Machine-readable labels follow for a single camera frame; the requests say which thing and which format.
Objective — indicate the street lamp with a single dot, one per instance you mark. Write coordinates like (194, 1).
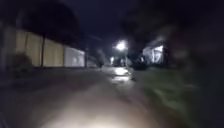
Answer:
(120, 46)

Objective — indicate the grey asphalt road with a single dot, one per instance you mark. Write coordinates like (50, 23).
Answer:
(100, 103)

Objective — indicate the lit building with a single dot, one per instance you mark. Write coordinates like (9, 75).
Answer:
(154, 53)

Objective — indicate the grass verge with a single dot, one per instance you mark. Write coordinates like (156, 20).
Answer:
(166, 88)

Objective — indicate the pole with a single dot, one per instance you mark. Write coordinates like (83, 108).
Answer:
(42, 50)

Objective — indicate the dark trees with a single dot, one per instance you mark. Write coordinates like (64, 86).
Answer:
(180, 30)

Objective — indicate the dark tree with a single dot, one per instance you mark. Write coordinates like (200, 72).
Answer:
(43, 20)

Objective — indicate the pale long wall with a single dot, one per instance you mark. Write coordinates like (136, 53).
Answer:
(53, 52)

